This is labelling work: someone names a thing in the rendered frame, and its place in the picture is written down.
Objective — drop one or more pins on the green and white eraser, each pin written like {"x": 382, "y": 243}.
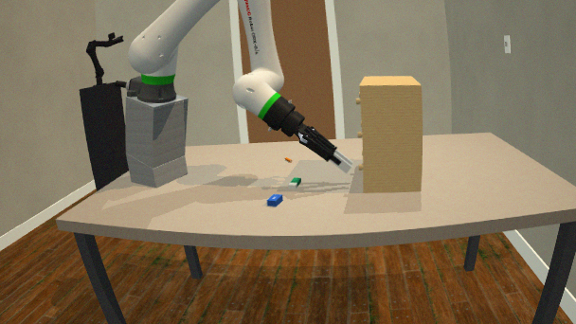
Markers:
{"x": 294, "y": 183}

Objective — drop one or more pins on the small tan wooden chest of drawers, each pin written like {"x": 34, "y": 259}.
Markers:
{"x": 392, "y": 134}

